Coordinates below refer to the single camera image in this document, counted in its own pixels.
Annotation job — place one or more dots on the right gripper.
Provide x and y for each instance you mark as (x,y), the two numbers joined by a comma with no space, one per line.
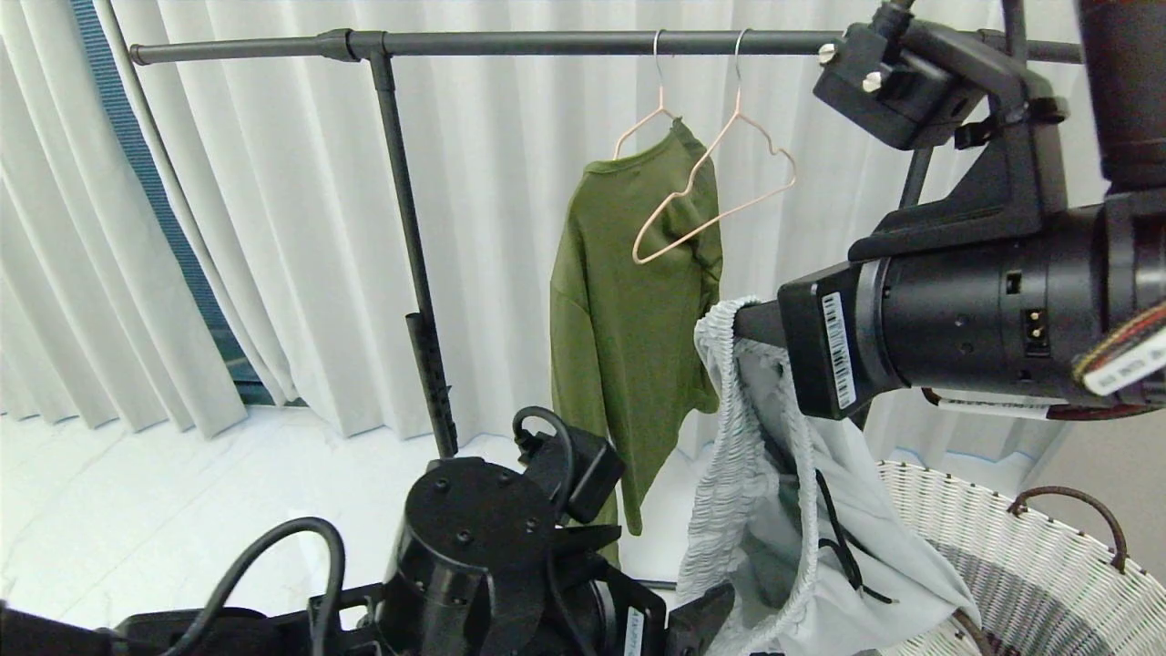
(956,319)

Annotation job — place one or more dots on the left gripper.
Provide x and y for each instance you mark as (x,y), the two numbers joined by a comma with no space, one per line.
(633,629)

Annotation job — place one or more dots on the pale grey shorts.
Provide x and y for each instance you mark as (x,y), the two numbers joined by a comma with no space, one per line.
(756,547)

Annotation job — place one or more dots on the pink clothes hanger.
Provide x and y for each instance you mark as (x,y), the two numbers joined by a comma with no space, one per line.
(658,82)
(720,221)

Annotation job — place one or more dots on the green printed sleeveless shirt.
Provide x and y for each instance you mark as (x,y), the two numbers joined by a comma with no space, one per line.
(619,346)

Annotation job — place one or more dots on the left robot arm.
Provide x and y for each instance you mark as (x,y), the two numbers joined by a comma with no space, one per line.
(474,528)

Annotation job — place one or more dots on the white laundry basket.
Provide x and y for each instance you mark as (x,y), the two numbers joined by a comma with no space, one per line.
(1048,565)

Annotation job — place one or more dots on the white curtain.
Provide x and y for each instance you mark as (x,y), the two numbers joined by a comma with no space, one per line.
(501,228)
(55,273)

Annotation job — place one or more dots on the window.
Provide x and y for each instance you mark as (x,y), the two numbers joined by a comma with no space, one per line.
(137,155)

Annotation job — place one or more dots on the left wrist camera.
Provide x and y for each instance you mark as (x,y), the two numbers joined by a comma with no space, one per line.
(583,474)

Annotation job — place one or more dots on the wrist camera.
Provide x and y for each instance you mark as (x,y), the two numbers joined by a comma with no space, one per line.
(583,474)
(911,82)

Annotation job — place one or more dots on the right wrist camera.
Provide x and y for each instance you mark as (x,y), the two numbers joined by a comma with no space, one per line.
(911,82)

